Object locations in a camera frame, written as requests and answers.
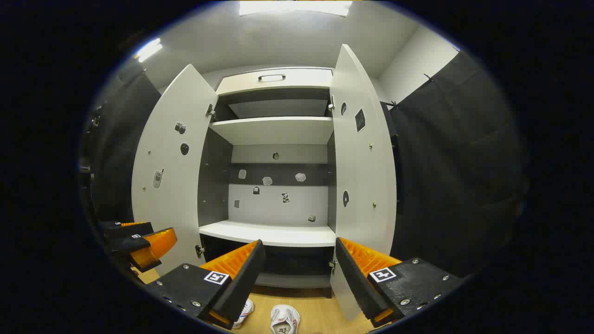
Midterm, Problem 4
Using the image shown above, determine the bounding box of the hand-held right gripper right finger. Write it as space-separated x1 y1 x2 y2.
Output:
334 237 466 329

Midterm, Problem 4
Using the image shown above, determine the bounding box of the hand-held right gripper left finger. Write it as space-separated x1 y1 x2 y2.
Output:
143 239 266 331

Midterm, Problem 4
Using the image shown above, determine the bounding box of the white shoe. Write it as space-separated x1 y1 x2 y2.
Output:
232 299 255 330
271 305 301 334

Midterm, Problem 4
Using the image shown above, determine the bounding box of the white shoe cabinet door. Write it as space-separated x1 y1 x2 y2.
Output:
131 64 219 276
329 44 398 321

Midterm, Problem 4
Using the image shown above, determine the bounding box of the white shoe cabinet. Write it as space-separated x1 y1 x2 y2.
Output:
131 44 398 321

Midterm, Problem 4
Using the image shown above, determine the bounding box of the white cabinet shelf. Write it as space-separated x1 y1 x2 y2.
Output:
199 220 337 248
209 116 335 146
227 99 329 119

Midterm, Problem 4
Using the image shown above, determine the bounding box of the black backdrop cloth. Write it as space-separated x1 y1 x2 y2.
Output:
80 50 529 279

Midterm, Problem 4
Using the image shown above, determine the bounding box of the ceiling light panel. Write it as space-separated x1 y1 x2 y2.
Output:
239 0 353 17
135 39 163 64

